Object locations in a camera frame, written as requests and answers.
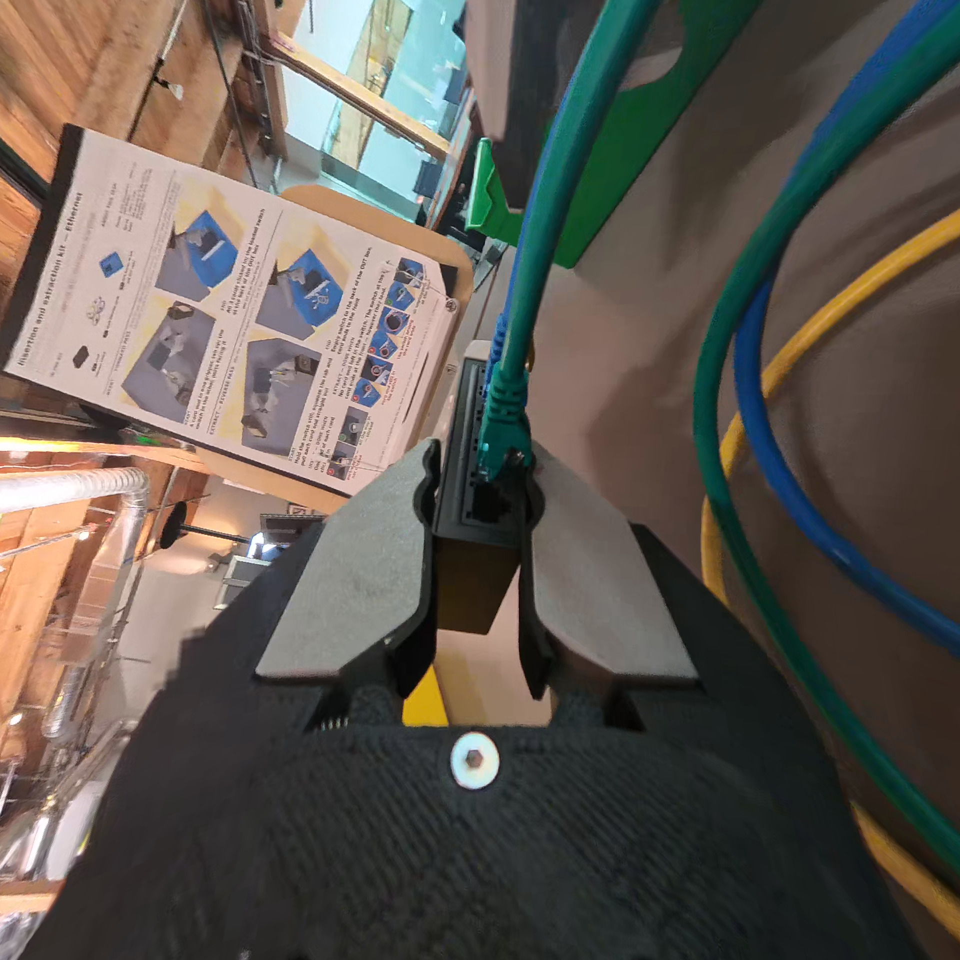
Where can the grey panel on tripod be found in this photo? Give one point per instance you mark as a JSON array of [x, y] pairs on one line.
[[240, 577], [289, 529]]

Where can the green plastic bin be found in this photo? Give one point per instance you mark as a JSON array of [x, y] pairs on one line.
[[622, 150]]

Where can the yellow plastic bin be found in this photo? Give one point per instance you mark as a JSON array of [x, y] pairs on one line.
[[426, 701]]

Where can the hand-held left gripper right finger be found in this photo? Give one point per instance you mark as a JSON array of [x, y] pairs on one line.
[[607, 600]]

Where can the instruction sheet on stand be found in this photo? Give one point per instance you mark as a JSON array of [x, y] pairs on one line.
[[375, 225]]

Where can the silver duct pipe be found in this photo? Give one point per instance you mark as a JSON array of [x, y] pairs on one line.
[[90, 487]]

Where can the black floor lamp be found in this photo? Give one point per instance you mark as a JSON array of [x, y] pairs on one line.
[[174, 525]]

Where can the black ethernet switch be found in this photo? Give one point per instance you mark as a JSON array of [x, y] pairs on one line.
[[480, 495]]

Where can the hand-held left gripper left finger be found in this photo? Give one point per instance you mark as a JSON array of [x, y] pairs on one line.
[[352, 592]]

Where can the printed instruction sheet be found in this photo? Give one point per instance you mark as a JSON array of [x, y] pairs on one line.
[[225, 300]]

